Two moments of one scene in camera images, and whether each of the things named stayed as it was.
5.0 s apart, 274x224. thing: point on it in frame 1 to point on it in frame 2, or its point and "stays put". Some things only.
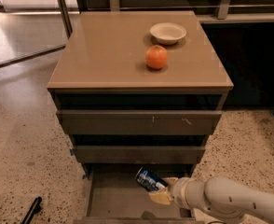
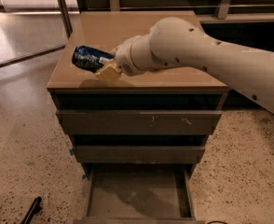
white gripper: (178, 190) to (124, 60)
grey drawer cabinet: (141, 89) stays put
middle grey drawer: (139, 154) stays put
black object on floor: (35, 207) stays put
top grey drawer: (136, 122) stays put
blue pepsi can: (150, 180) to (88, 58)
